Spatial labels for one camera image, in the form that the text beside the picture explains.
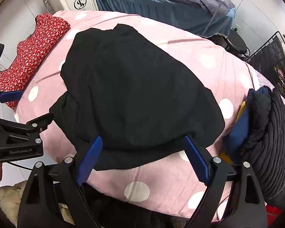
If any black zip jacket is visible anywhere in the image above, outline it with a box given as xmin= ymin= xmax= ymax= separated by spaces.
xmin=49 ymin=23 xmax=226 ymax=171

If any black wire rack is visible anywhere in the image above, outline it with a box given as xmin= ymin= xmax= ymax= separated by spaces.
xmin=246 ymin=31 xmax=285 ymax=95

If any black cable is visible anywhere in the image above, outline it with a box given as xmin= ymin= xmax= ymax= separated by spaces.
xmin=3 ymin=162 xmax=50 ymax=175

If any thin metal pole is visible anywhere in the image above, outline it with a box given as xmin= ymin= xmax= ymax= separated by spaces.
xmin=203 ymin=0 xmax=252 ymax=38

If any dark knitted sweater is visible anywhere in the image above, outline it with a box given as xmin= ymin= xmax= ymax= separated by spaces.
xmin=242 ymin=88 xmax=285 ymax=202

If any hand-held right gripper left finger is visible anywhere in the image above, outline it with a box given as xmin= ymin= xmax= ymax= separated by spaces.
xmin=18 ymin=136 xmax=104 ymax=228

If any dark grey folded cloth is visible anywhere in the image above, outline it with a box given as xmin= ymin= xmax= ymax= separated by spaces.
xmin=247 ymin=93 xmax=272 ymax=148

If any bed with blue-grey covers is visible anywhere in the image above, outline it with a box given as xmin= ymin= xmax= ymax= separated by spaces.
xmin=94 ymin=0 xmax=237 ymax=38

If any pink polka dot blanket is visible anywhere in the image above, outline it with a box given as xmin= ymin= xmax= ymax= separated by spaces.
xmin=14 ymin=10 xmax=276 ymax=224

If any red floral garment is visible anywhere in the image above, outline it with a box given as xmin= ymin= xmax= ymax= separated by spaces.
xmin=0 ymin=13 xmax=70 ymax=110

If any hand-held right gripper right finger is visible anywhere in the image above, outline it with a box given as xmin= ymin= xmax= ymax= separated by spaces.
xmin=183 ymin=135 xmax=268 ymax=228

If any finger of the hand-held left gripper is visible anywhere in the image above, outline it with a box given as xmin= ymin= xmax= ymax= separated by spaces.
xmin=0 ymin=87 xmax=22 ymax=116
xmin=0 ymin=113 xmax=55 ymax=136

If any yellow folded garment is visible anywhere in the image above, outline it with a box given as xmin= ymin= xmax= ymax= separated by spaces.
xmin=224 ymin=101 xmax=249 ymax=164

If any black round stool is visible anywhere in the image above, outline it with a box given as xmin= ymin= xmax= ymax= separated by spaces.
xmin=210 ymin=27 xmax=251 ymax=60

